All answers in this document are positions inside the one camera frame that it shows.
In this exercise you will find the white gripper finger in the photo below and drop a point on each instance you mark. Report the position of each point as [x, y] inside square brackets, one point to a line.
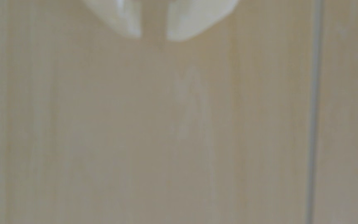
[197, 15]
[116, 14]

